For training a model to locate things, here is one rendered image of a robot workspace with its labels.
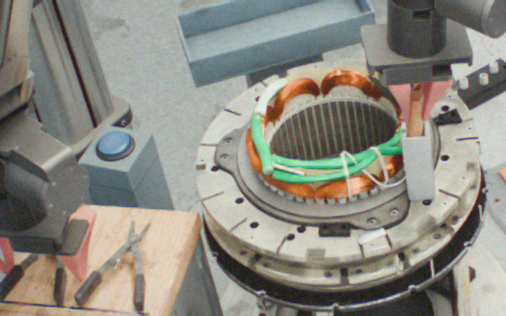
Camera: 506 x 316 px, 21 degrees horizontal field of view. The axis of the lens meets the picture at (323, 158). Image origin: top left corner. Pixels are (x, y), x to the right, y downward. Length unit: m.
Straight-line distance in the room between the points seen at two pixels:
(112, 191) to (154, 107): 1.67
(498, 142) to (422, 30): 0.70
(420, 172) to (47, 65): 0.59
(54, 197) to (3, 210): 0.10
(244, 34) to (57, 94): 0.26
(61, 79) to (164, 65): 1.66
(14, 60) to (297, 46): 0.58
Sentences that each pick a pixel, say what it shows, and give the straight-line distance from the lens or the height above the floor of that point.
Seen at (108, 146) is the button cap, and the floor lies 1.04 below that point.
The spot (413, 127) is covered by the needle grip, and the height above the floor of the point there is 1.19.
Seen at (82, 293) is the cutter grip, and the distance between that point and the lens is 1.42.
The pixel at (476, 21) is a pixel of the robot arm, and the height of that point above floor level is 1.37.
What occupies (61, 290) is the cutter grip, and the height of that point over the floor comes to 1.09.
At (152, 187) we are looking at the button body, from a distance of 1.69.
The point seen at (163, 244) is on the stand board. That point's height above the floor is 1.06.
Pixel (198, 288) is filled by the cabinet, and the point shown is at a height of 0.97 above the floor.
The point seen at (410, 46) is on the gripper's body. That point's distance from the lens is 1.27.
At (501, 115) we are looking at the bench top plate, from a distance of 1.98.
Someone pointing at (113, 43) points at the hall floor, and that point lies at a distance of 3.57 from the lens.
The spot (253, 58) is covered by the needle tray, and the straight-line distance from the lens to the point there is 1.72.
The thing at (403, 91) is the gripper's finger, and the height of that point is 1.27.
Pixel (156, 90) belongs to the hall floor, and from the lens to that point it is 3.38.
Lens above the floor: 2.11
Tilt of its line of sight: 43 degrees down
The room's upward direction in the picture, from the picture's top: 10 degrees counter-clockwise
